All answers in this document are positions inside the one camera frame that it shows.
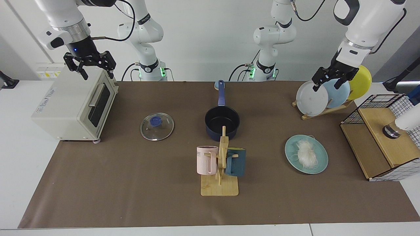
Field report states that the blue object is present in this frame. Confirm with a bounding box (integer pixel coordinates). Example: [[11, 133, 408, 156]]
[[407, 85, 420, 106]]

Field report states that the black arm base cable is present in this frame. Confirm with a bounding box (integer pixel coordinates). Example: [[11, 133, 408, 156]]
[[121, 63, 141, 81], [229, 64, 255, 81]]

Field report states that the brown table cloth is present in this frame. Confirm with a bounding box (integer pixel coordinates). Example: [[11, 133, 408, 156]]
[[18, 81, 420, 229]]

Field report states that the white vermicelli bundle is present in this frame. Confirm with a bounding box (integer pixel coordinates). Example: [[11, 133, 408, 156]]
[[291, 135, 319, 166]]

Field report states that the pale toaster oven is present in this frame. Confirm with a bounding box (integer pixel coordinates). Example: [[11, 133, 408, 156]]
[[31, 62, 119, 144]]

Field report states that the teal plate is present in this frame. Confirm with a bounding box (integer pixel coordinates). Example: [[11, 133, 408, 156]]
[[284, 134, 329, 174]]

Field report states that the black pole stand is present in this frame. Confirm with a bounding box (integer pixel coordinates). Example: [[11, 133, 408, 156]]
[[383, 62, 420, 93]]

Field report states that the white cylinder with silver ring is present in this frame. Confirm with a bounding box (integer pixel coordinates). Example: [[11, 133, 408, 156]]
[[382, 111, 420, 139]]

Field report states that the black clamp stand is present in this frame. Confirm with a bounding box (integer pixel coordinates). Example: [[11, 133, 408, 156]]
[[0, 70, 19, 89]]

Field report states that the light blue plate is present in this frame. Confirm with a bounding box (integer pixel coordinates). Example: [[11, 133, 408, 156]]
[[323, 77, 350, 108]]

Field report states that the grey plate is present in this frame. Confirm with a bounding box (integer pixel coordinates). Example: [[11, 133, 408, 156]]
[[296, 81, 329, 117]]

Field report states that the pink cup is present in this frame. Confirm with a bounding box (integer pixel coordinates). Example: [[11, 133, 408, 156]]
[[197, 146, 219, 175]]

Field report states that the glass lid with blue knob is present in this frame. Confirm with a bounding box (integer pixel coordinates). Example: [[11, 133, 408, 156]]
[[140, 112, 175, 141]]

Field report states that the wire basket with wooden floor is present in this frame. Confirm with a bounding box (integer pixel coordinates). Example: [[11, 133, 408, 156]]
[[340, 94, 420, 182]]

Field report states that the white wall socket panel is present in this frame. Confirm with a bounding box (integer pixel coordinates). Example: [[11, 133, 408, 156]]
[[35, 67, 64, 79]]

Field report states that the dark teal cup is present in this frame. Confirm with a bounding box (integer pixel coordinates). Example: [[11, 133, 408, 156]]
[[225, 147, 246, 178]]

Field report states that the dark blue pot with handle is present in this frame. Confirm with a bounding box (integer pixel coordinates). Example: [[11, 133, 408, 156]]
[[204, 80, 241, 142]]

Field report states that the wooden cup stand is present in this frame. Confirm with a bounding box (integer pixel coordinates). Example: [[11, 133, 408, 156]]
[[200, 126, 239, 197]]

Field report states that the yellow plate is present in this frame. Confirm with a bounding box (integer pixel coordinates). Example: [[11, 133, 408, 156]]
[[347, 65, 372, 100]]

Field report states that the wooden plate rack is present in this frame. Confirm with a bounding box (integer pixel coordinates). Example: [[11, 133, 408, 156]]
[[292, 98, 355, 120]]

